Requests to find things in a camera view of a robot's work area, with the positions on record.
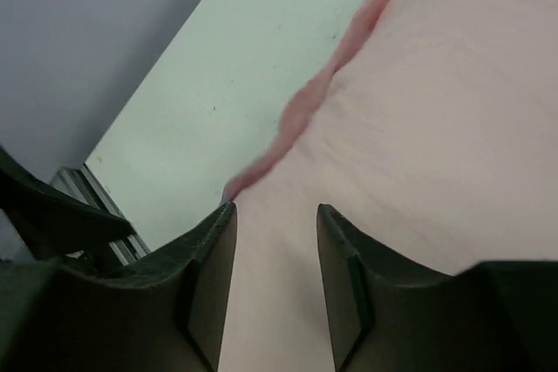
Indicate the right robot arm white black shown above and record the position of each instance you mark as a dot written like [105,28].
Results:
[55,226]

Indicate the purple Elsa print pillowcase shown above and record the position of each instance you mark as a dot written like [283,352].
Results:
[433,130]

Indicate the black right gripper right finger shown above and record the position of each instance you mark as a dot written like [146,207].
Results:
[389,313]

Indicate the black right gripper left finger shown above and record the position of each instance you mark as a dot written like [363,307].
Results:
[164,312]

